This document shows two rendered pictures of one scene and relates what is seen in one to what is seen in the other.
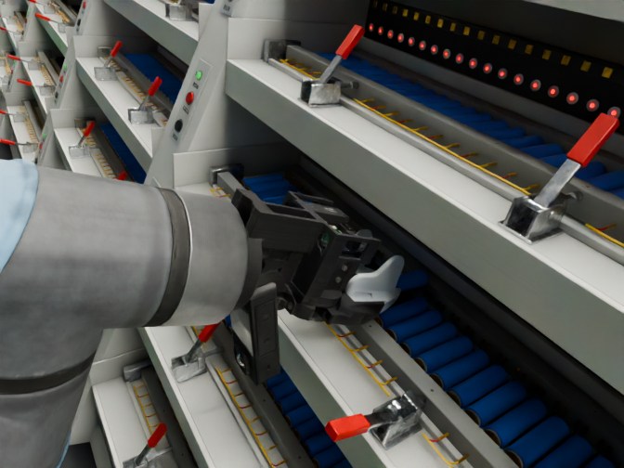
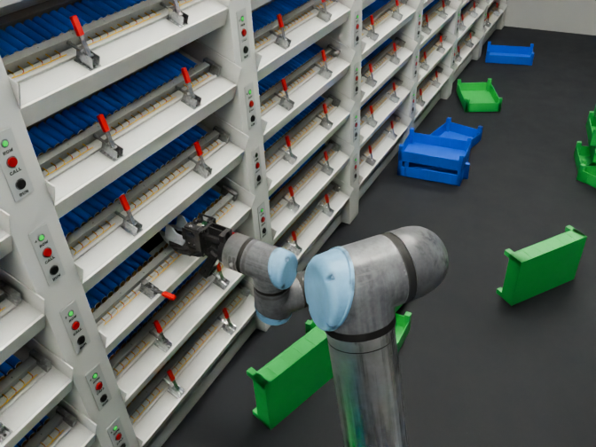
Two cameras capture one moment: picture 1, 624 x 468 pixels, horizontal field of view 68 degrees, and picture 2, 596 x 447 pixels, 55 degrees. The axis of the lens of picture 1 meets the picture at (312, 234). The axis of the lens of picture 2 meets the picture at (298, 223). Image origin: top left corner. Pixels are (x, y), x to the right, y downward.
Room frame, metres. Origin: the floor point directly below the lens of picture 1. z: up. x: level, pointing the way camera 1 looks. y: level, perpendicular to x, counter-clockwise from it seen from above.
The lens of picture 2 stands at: (0.39, 1.17, 1.48)
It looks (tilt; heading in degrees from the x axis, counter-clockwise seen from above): 36 degrees down; 257
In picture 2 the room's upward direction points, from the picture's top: 3 degrees counter-clockwise
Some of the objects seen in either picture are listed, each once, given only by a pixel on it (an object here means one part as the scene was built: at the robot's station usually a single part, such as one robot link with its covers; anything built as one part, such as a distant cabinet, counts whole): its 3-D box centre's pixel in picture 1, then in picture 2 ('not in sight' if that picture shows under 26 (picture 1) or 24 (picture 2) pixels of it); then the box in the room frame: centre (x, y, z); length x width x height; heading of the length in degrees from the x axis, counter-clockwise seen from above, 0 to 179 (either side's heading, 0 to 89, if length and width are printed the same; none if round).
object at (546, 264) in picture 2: not in sight; (540, 264); (-0.80, -0.15, 0.10); 0.30 x 0.08 x 0.20; 10
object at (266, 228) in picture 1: (287, 257); (209, 239); (0.35, 0.01, 0.62); 0.12 x 0.08 x 0.09; 136
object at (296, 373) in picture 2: not in sight; (295, 371); (0.16, 0.05, 0.10); 0.30 x 0.08 x 0.20; 29
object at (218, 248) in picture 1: (189, 255); (237, 253); (0.29, 0.07, 0.60); 0.10 x 0.05 x 0.09; 46
